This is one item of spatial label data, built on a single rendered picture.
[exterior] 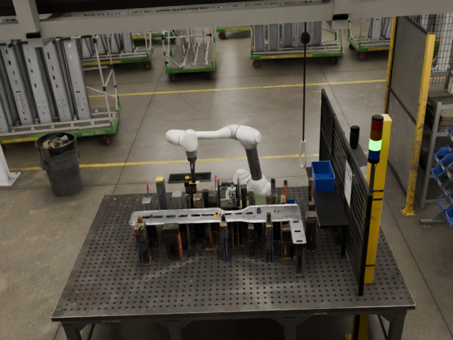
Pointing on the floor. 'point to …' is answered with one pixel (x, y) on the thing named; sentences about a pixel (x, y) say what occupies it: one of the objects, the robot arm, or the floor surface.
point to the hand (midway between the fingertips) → (193, 178)
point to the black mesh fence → (327, 153)
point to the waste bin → (61, 162)
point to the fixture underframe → (288, 320)
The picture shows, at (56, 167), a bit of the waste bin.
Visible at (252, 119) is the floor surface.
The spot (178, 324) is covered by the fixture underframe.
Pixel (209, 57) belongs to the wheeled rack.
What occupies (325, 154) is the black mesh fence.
